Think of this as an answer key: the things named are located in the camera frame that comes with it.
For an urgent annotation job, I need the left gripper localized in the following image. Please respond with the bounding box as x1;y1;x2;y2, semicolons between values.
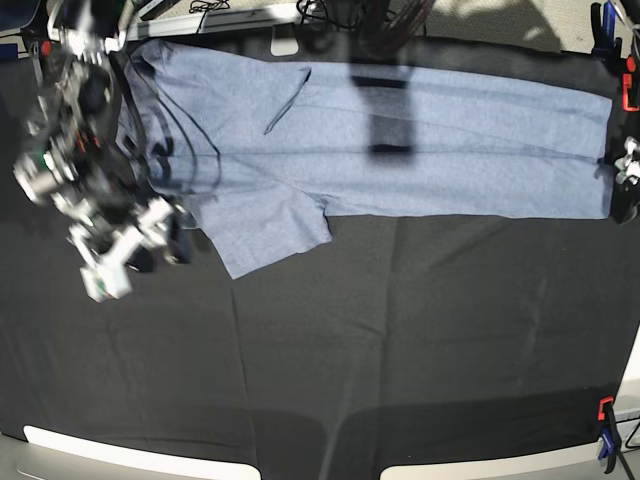
611;139;640;224

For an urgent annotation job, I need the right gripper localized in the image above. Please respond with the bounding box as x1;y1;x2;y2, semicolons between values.
68;196;193;273

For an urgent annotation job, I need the light blue t-shirt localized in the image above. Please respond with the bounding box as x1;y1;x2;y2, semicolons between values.
125;39;613;278

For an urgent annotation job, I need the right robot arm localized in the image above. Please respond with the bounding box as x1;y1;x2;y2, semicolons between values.
14;1;189;280

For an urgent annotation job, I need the orange clamp top right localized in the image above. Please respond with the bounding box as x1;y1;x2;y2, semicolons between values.
622;55;639;112

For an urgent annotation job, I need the blue clamp top right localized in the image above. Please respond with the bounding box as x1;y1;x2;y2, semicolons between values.
590;1;622;66

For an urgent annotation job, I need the orange clamp top left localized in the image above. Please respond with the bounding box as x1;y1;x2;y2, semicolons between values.
29;40;52;86

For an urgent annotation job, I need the orange blue clamp bottom right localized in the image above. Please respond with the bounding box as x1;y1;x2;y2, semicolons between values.
598;396;621;474

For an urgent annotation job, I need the black table cloth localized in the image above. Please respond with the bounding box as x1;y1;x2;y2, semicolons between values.
1;60;639;479

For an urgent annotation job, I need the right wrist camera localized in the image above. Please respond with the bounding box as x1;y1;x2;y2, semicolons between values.
80;265;132;303

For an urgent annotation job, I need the black cable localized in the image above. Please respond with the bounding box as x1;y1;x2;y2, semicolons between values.
124;49;223;196

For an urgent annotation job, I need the aluminium rail behind table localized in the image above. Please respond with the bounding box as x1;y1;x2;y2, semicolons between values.
127;3;301;41

